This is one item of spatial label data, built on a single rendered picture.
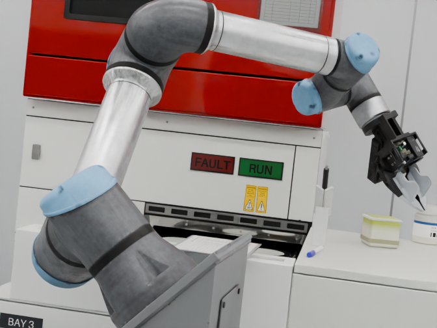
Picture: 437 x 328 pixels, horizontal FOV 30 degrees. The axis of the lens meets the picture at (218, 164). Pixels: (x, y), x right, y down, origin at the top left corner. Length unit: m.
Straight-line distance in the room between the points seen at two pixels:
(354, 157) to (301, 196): 1.49
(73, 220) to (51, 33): 1.11
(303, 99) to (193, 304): 0.68
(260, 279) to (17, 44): 2.61
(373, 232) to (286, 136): 0.40
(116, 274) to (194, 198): 1.02
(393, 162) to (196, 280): 0.72
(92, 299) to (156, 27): 0.54
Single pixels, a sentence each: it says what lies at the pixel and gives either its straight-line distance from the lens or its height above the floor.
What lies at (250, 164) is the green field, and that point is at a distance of 2.16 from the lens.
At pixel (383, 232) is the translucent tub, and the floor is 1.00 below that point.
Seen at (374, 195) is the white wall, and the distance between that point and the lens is 3.64.
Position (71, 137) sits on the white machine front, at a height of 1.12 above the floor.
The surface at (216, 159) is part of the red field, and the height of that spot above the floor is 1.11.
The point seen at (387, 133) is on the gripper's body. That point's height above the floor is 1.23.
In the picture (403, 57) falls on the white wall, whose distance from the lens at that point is 3.65.
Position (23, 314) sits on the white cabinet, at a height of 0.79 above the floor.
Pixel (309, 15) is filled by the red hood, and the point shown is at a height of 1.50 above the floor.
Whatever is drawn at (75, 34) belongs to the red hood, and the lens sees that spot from 2.23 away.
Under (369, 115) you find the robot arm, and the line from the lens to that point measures 1.75.
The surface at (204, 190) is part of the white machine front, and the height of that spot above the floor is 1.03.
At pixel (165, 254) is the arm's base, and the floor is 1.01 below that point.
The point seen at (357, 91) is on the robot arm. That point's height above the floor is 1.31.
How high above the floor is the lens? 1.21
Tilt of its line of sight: 3 degrees down
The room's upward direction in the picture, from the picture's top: 6 degrees clockwise
